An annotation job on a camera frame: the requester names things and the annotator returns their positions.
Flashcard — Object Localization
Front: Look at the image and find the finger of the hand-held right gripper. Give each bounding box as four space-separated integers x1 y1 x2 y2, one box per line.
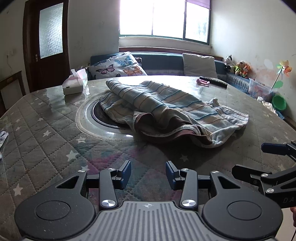
232 164 296 194
261 142 296 162

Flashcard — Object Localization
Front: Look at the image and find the butterfly print pillow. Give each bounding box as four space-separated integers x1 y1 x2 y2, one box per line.
87 51 148 80

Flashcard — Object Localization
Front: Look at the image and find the black remote control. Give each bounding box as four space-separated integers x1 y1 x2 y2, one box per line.
199 76 228 88

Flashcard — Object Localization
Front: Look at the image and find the colourful pinwheel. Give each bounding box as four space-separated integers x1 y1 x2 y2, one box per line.
270 60 290 91

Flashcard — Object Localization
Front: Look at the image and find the orange plush toy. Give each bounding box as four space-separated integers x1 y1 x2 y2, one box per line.
242 64 252 79

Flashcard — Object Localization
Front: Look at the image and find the clear plastic box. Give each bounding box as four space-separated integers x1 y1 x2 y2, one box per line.
248 78 274 100

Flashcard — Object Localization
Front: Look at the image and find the crumpled grey cloth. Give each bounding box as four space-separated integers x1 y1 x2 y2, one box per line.
0 131 9 160

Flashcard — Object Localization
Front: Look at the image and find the striped towel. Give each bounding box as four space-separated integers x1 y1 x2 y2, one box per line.
99 78 250 149

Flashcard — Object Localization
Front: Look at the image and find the grey star quilted table cover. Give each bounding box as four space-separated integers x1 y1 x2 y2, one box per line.
0 76 296 241

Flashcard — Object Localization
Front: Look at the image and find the wooden door with frosted glass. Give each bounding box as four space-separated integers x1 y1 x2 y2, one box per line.
23 0 71 93

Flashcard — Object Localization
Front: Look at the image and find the wooden chair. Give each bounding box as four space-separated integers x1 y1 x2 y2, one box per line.
0 71 26 112

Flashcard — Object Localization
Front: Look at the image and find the white cloth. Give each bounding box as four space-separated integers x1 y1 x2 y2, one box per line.
257 96 277 112

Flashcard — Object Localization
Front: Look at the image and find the black and white cow plush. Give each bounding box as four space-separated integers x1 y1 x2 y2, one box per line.
222 55 234 72

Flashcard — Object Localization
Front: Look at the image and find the grey pillow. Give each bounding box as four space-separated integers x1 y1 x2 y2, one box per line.
182 53 218 79

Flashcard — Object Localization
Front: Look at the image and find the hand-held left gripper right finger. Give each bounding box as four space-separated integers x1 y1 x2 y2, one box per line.
166 161 242 210

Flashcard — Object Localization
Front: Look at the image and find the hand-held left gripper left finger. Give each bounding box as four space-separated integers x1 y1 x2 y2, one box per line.
55 160 132 209

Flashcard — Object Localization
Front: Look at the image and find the white tissue box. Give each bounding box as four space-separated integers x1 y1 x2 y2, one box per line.
62 68 89 95

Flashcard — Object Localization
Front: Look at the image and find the green bowl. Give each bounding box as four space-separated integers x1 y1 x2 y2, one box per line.
272 95 287 111

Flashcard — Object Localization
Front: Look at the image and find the round black induction cooktop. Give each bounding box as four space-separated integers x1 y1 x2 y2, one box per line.
90 100 139 130

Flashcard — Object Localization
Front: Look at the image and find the green framed window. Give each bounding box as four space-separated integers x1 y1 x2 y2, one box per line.
119 0 212 44

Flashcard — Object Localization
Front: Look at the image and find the blue sofa bench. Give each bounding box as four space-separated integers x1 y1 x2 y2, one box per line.
90 52 286 120

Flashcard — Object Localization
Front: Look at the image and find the yellow green plush toy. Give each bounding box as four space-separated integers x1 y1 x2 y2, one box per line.
233 61 246 76

